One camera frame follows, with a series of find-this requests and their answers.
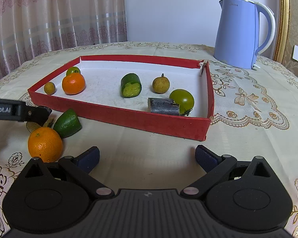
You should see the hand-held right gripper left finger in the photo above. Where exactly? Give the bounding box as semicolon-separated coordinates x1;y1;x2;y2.
16;146;115;200

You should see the large green tomato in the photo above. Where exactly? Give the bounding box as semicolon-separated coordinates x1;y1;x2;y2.
169;88;195;116

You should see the pink patterned curtain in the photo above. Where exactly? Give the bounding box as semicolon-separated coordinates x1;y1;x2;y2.
0;0;128;88

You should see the gold wall panel frame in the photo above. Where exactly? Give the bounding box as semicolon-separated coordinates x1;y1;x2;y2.
273;0;292;64

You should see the orange tangerine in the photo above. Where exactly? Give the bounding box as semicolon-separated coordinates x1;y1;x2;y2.
27;126;64;163
62;73;86;96

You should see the dark sugarcane piece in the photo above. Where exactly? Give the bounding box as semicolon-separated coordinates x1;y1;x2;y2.
25;106;55;134
147;97;181;116

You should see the large green cucumber piece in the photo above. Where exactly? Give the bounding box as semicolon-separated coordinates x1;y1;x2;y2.
120;73;142;99

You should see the small brown longan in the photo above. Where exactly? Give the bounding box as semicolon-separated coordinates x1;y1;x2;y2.
44;81;56;95

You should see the red cardboard box tray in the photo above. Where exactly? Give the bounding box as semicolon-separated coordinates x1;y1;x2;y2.
27;54;215;141

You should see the brown longan with stem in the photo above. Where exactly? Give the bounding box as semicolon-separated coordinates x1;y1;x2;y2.
152;73;170;94

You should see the blue electric kettle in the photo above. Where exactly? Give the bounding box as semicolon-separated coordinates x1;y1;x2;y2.
213;0;277;70

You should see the small green cucumber piece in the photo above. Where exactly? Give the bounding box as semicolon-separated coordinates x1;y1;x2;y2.
52;108;82;139

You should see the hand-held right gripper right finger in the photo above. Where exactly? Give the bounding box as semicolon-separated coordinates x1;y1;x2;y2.
180;144;279;200

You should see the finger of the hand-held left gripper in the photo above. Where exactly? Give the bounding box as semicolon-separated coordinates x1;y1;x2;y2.
22;105;53;126

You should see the small green tomato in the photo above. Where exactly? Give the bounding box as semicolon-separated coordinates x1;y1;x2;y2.
66;66;81;77

